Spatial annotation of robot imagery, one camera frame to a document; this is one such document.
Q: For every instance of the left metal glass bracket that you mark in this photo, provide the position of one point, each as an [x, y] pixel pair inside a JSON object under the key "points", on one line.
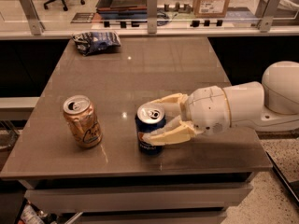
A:
{"points": [[35, 25]]}

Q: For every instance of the blue pepsi can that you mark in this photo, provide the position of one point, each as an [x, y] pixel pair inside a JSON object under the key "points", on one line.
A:
{"points": [[149, 117]]}

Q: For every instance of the right metal glass bracket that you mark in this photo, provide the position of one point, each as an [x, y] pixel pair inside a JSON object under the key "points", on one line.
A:
{"points": [[266, 15]]}

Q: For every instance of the dented orange soda can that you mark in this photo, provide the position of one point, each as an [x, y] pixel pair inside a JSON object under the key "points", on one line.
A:
{"points": [[80, 115]]}

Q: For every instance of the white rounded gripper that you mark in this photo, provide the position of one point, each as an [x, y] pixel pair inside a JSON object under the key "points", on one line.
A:
{"points": [[207, 109]]}

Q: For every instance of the middle metal glass bracket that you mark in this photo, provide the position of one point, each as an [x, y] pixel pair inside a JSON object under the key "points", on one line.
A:
{"points": [[152, 16]]}

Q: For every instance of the grey cabinet drawer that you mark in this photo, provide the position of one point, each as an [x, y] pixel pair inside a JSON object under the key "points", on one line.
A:
{"points": [[139, 198]]}

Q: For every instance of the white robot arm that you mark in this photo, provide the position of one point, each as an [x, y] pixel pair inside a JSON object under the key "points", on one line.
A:
{"points": [[271, 105]]}

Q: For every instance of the brown cardboard box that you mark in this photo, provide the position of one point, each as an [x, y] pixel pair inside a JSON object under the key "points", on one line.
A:
{"points": [[210, 8]]}

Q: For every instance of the metal glass bracket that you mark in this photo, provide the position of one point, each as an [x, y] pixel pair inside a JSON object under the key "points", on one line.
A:
{"points": [[35, 25], [152, 16], [266, 15]]}

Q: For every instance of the blue chip bag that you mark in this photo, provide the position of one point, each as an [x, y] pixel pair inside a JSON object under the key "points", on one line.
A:
{"points": [[92, 42]]}

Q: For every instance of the dark tray with orange lid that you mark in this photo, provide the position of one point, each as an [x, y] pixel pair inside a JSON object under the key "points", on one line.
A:
{"points": [[122, 9]]}

